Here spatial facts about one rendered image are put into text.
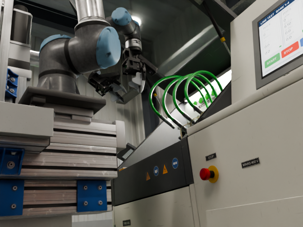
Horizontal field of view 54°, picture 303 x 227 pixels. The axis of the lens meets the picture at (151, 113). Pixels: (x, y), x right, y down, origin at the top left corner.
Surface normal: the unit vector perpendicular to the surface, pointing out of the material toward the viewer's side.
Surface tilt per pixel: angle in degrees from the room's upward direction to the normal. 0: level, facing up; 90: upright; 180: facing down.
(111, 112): 90
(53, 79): 72
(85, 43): 103
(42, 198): 90
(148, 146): 90
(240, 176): 90
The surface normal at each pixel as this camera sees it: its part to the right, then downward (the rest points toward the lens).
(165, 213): -0.87, -0.11
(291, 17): -0.87, -0.32
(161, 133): 0.49, -0.36
